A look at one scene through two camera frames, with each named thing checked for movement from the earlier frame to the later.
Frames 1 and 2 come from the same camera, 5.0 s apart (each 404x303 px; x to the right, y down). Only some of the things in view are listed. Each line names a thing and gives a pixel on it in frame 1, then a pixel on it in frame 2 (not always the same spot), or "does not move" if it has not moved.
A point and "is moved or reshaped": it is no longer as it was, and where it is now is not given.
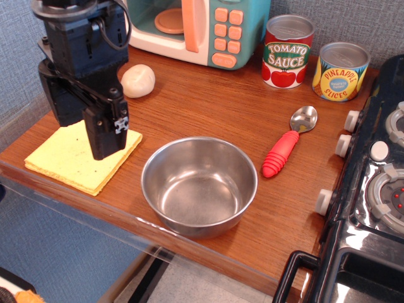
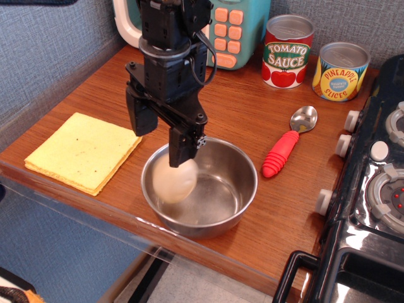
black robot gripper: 81,55 → 168,85
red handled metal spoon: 302,118 does not move
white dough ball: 137,81 is moved or reshaped
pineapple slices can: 340,71 does not move
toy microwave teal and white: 225,34 does not move
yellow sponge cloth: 66,157 does not move
